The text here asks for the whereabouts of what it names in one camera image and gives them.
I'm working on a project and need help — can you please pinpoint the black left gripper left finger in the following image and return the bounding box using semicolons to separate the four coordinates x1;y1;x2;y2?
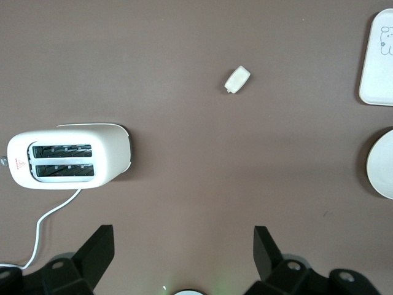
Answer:
41;225;115;295

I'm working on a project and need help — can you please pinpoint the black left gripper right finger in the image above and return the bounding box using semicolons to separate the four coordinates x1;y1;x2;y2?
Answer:
245;226;320;295

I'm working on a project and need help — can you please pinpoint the round cream plate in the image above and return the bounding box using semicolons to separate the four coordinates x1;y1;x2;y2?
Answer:
365;128;393;200

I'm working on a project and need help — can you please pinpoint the small white bun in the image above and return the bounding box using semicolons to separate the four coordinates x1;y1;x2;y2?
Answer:
224;65;252;94

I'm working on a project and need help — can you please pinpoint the cream rabbit print tray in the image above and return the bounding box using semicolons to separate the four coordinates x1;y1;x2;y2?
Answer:
358;8;393;107

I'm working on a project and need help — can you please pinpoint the white two-slot toaster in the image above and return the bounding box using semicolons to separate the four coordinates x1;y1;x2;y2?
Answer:
0;122;133;191

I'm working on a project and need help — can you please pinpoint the brown table cover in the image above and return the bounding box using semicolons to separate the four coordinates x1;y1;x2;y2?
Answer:
0;0;393;295

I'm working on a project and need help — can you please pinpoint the white toaster power cord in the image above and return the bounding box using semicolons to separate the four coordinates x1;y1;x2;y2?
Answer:
0;187;83;271

